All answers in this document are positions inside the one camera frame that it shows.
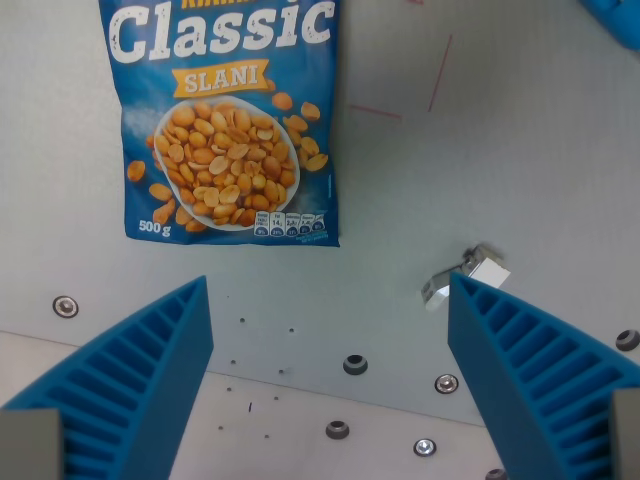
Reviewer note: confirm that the blue plastic object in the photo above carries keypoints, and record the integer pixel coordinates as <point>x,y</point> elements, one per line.
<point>615,20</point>

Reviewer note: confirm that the blue peanut snack bag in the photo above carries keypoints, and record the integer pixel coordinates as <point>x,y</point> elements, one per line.
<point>220,125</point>

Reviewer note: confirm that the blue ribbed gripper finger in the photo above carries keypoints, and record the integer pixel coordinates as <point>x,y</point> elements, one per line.
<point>125,380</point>
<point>545,380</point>

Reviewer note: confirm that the silver table screw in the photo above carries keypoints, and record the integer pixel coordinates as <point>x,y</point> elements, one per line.
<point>424,447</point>
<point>446,383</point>
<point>65,306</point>

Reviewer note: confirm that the small metal bracket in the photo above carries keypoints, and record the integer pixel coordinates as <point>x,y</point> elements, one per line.
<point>470,277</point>

